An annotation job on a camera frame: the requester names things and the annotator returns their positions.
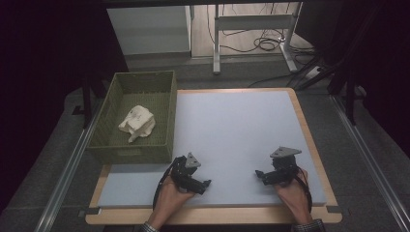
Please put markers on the white cloth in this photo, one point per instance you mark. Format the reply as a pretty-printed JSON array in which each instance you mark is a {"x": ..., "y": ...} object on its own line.
[{"x": 138, "y": 122}]

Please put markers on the white cabinet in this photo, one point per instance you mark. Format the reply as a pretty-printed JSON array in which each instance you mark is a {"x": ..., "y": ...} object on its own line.
[{"x": 148, "y": 30}]

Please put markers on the white desk frame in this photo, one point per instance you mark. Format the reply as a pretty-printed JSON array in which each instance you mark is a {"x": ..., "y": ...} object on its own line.
[{"x": 251, "y": 22}]

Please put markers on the person's right hand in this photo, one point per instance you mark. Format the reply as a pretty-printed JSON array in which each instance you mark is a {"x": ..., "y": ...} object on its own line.
[{"x": 296, "y": 199}]

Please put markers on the person's left hand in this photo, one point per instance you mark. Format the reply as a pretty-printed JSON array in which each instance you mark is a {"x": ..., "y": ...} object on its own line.
[{"x": 167, "y": 203}]

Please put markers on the black stand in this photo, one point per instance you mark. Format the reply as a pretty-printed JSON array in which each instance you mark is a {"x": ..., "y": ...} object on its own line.
[
  {"x": 349, "y": 96},
  {"x": 86, "y": 103}
]

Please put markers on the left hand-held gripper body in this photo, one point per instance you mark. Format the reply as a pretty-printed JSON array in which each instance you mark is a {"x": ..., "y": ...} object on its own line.
[{"x": 180, "y": 170}]

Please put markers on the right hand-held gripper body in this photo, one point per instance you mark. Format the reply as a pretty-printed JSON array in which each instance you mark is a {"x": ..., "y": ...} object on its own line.
[{"x": 285, "y": 164}]

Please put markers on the white power strip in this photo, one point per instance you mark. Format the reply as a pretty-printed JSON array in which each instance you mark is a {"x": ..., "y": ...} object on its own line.
[{"x": 312, "y": 72}]

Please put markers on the metal floor rail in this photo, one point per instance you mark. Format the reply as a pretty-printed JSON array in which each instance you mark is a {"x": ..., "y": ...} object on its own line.
[
  {"x": 370, "y": 164},
  {"x": 64, "y": 180}
]

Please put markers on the pale blue foam mat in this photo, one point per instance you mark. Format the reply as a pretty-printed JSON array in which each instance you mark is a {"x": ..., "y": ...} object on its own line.
[{"x": 235, "y": 129}]

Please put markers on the green woven basket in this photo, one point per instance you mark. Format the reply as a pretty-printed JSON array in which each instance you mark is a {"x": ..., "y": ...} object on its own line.
[{"x": 141, "y": 151}]

